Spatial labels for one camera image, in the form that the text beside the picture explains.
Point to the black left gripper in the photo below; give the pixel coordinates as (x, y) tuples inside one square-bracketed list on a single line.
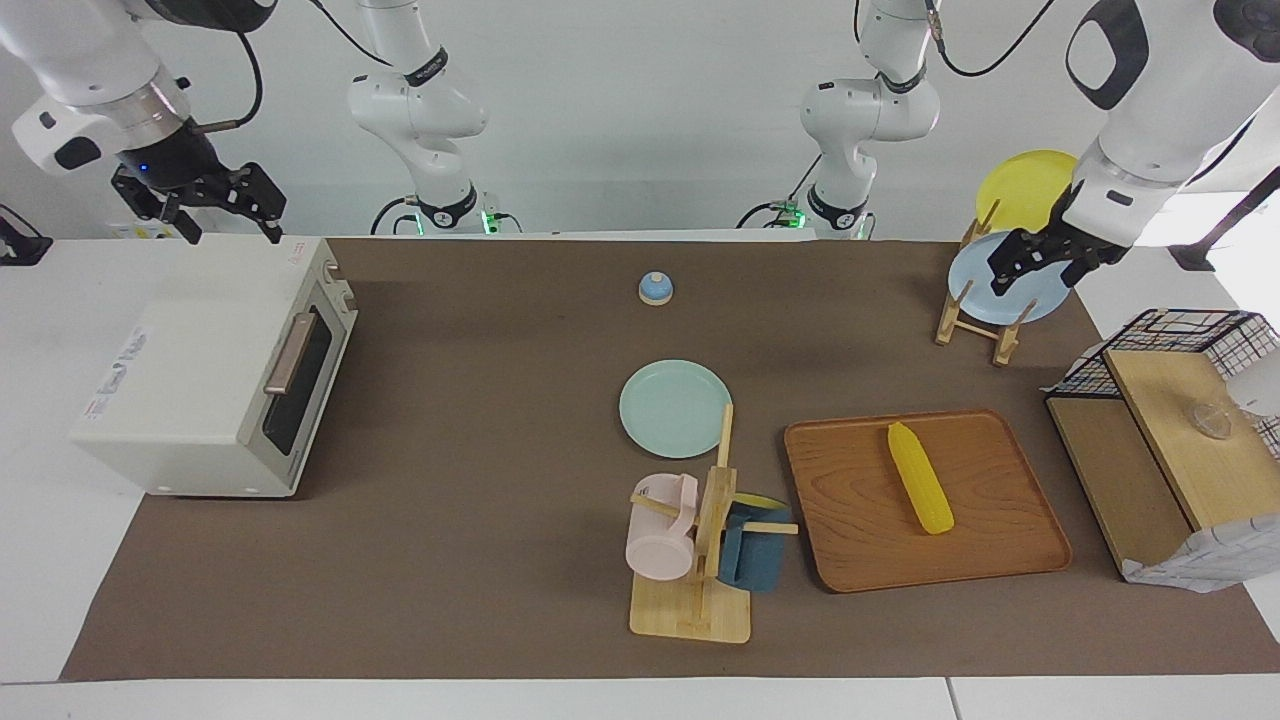
[(1065, 248)]

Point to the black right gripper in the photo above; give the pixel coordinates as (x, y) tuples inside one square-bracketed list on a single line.
[(175, 170)]

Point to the cream toaster oven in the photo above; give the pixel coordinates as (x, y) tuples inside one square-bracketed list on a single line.
[(190, 370)]

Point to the yellow corn cob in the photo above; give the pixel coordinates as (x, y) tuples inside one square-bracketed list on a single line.
[(920, 480)]

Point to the mint green plate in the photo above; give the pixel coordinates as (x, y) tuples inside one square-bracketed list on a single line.
[(672, 410)]

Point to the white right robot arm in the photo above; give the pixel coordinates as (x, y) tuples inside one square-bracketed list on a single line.
[(90, 60)]

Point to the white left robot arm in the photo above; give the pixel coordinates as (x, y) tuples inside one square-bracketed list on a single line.
[(1160, 110)]

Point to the white background box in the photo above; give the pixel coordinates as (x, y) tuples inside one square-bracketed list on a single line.
[(135, 232)]

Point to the yellow plate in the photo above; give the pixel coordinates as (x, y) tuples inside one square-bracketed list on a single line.
[(1025, 185)]

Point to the light blue plate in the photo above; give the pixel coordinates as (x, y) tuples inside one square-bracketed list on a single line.
[(975, 275)]

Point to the wooden dish rack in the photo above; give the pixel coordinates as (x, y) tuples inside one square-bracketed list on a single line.
[(955, 318)]

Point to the black tripod stand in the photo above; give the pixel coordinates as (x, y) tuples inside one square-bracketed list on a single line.
[(1230, 220)]

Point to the clear glass cup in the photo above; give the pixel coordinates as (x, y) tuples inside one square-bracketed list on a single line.
[(1210, 420)]

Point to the white rounded blurry object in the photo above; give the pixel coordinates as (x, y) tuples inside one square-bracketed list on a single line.
[(1260, 385)]

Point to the green lit base connector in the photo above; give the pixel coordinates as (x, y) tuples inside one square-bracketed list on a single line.
[(495, 220), (790, 214)]

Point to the brown wooden tray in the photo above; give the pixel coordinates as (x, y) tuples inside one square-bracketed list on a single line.
[(1000, 540)]

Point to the white paper sheet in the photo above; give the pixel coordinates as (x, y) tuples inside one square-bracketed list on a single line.
[(1200, 565)]

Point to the dark blue mug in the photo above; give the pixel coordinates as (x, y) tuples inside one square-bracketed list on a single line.
[(755, 560)]

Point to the brown table mat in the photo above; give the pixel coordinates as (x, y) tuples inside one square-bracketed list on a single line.
[(500, 560)]

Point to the pink mug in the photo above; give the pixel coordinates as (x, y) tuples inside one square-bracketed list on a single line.
[(660, 545)]

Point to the wooden mug tree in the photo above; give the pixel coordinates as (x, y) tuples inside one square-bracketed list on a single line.
[(700, 610)]

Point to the black clamp mount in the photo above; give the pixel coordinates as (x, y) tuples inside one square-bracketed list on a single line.
[(20, 245)]

